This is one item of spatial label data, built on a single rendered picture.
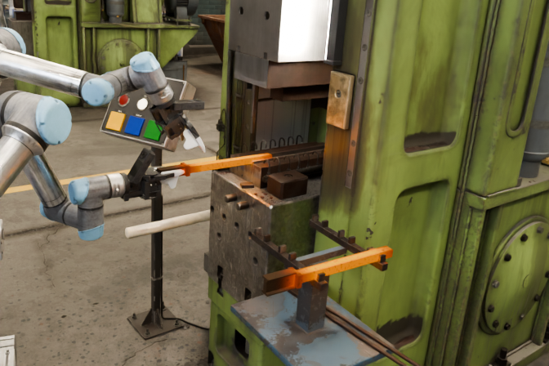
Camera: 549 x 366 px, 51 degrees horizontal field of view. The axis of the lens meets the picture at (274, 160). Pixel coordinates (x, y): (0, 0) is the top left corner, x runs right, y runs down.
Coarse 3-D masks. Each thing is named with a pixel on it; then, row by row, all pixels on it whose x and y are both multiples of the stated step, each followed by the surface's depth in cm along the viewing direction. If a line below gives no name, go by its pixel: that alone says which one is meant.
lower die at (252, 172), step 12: (300, 144) 232; (312, 144) 230; (324, 144) 231; (240, 156) 209; (288, 156) 211; (300, 156) 213; (312, 156) 214; (240, 168) 209; (252, 168) 202; (264, 168) 199; (276, 168) 202; (252, 180) 203
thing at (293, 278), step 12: (360, 252) 152; (372, 252) 152; (384, 252) 153; (324, 264) 144; (336, 264) 145; (348, 264) 147; (360, 264) 149; (264, 276) 135; (276, 276) 135; (288, 276) 137; (300, 276) 137; (312, 276) 141; (264, 288) 135; (276, 288) 136; (288, 288) 138
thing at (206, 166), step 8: (216, 160) 196; (224, 160) 197; (232, 160) 198; (240, 160) 199; (248, 160) 202; (160, 168) 183; (168, 168) 183; (176, 168) 185; (184, 168) 187; (192, 168) 188; (200, 168) 190; (208, 168) 192; (216, 168) 194
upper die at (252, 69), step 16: (240, 64) 199; (256, 64) 192; (272, 64) 187; (288, 64) 192; (304, 64) 196; (320, 64) 200; (256, 80) 193; (272, 80) 189; (288, 80) 194; (304, 80) 198; (320, 80) 202
